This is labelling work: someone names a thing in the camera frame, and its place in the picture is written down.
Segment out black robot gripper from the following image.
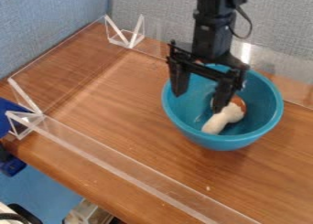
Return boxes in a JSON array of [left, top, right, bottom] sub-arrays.
[[166, 21, 249, 113]]

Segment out white brown plush mushroom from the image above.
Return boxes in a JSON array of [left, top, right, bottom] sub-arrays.
[[203, 96, 248, 134]]

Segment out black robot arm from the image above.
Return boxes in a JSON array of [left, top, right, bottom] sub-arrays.
[[166, 0, 252, 113]]

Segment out blue plastic bowl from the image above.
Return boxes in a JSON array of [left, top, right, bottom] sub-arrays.
[[162, 69, 284, 151]]

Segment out clear acrylic back barrier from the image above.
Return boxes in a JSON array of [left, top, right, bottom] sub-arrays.
[[136, 16, 313, 110]]

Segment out clear acrylic barrier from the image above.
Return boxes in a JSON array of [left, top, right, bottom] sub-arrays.
[[7, 17, 108, 112], [6, 111, 261, 224], [136, 16, 313, 110]]

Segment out clear acrylic front barrier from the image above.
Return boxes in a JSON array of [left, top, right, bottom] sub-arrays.
[[6, 111, 261, 224]]

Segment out clear acrylic left barrier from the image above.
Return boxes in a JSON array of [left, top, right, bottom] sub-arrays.
[[7, 17, 108, 112]]

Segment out clear box under table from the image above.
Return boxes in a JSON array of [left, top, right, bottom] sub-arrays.
[[63, 198, 121, 224]]

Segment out blue clamp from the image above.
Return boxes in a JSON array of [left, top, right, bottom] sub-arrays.
[[0, 97, 29, 177]]

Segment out black white object bottom left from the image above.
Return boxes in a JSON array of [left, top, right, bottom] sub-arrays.
[[0, 202, 43, 224]]

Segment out black cable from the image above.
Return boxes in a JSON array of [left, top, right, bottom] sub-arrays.
[[228, 5, 255, 40]]

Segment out clear acrylic corner bracket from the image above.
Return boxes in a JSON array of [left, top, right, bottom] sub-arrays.
[[105, 16, 146, 48]]

